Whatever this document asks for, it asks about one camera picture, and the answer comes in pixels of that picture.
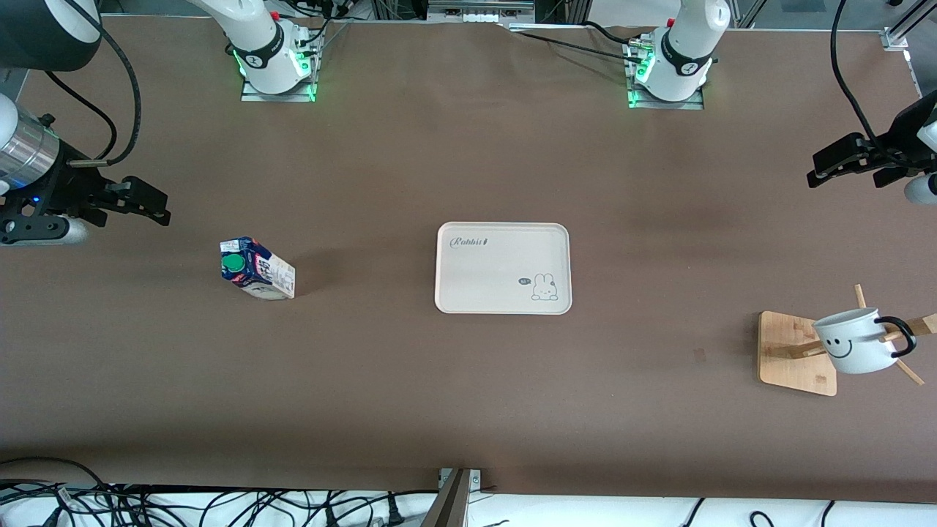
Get white power strip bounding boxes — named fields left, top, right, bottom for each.
left=428, top=0, right=536, bottom=23

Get blue milk carton green cap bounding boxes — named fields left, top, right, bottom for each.
left=220, top=236, right=296, bottom=301

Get thick black arched cable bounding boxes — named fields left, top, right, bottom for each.
left=0, top=457, right=112, bottom=506

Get white smiley cup black handle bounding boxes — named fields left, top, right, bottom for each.
left=813, top=307, right=918, bottom=375

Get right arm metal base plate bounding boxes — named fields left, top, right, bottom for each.
left=240, top=73, right=318, bottom=103

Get long black table cable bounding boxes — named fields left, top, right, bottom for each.
left=505, top=29, right=645, bottom=64

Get short black table cable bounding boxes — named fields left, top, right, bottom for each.
left=582, top=20, right=639, bottom=45

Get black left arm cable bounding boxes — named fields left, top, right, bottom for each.
left=830, top=0, right=901, bottom=158

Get black right camera bracket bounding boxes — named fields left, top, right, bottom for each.
left=0, top=196, right=75, bottom=246

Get wooden mug stand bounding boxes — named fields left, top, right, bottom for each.
left=758, top=284, right=937, bottom=397

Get cream rabbit print tray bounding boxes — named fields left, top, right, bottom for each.
left=436, top=222, right=572, bottom=315

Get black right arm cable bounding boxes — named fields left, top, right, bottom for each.
left=44, top=15, right=142, bottom=169

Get aluminium post with bracket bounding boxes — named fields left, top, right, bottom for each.
left=421, top=468, right=482, bottom=527

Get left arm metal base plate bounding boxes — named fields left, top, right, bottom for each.
left=627, top=86, right=705, bottom=111

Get aluminium frame profile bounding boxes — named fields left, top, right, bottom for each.
left=881, top=0, right=937, bottom=52

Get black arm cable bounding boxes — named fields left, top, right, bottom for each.
left=830, top=0, right=901, bottom=158
left=44, top=15, right=142, bottom=169

